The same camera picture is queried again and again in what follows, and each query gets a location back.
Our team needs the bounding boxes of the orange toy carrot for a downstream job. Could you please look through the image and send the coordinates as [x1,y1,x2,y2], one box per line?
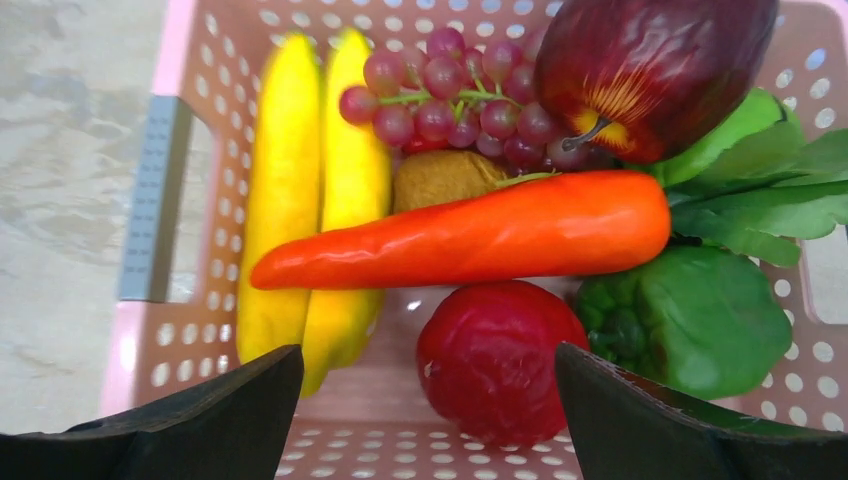
[244,121,847,290]

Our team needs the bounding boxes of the dark red toy apple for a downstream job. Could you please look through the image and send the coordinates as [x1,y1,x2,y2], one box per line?
[534,0,779,164]

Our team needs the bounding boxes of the brown toy kiwi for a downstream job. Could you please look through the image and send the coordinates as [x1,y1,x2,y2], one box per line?
[392,150,510,214]

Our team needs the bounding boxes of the pink plastic basket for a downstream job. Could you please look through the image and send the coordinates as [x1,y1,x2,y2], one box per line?
[101,1,847,479]

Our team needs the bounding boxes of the green toy bell pepper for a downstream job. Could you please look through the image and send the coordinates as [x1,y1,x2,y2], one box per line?
[575,246,792,400]

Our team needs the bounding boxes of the red toy pomegranate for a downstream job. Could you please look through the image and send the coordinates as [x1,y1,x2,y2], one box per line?
[416,280,589,447]

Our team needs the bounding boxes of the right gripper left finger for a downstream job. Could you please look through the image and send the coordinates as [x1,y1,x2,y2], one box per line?
[1,346,303,479]

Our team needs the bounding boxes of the purple toy grapes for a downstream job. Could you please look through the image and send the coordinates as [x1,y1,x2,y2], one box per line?
[338,27,616,175]

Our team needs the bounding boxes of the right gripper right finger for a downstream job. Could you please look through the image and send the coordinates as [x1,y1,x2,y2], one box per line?
[555,343,847,480]

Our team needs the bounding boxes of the yellow toy banana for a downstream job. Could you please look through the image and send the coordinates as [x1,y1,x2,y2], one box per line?
[301,29,392,397]
[236,32,322,363]

